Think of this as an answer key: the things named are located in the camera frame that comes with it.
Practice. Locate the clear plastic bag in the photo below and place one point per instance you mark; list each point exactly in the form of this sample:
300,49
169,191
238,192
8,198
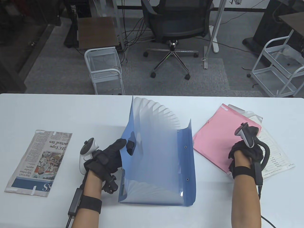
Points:
291,53

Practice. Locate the white desk leg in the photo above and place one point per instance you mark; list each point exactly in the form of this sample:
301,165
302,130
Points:
217,28

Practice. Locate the colour photo newspaper material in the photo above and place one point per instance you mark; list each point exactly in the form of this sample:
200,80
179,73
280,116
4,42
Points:
40,161

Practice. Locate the person's right hand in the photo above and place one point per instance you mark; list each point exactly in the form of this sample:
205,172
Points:
239,148

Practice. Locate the black mesh office chair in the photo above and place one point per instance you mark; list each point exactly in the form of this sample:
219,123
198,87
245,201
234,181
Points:
178,23

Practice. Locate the white black left hand controller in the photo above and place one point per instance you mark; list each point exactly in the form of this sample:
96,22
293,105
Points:
86,149

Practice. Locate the white black right hand controller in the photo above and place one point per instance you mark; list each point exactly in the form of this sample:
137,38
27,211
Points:
247,136

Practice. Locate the person's left hand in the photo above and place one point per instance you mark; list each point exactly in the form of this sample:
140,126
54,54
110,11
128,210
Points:
109,159

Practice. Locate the pink paper envelope material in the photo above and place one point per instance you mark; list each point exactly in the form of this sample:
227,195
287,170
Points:
218,142

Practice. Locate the white black hand controller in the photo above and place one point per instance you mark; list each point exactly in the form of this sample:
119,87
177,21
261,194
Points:
86,149
247,136

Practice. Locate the brown desk corner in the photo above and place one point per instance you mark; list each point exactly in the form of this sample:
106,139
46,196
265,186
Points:
293,20

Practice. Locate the person's left forearm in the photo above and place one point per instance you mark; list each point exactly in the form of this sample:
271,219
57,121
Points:
92,187

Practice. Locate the person's right forearm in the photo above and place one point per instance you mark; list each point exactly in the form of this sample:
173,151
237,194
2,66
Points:
245,204

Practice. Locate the grey photo newspaper material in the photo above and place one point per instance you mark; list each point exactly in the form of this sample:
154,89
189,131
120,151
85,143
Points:
242,111

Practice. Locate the brown wooden side table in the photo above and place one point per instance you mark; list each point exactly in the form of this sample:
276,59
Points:
97,30

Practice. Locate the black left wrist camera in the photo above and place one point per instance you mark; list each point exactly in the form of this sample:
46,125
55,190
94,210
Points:
110,184

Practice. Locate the dark pedestal base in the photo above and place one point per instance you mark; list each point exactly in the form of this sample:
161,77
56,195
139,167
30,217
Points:
266,28

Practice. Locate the white printed chart sheet material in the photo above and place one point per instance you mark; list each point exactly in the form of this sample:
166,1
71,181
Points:
277,154

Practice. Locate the white floor rail strip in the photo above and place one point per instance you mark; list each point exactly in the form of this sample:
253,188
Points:
205,58

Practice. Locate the black metal stand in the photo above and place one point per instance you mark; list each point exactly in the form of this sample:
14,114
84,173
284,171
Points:
71,23

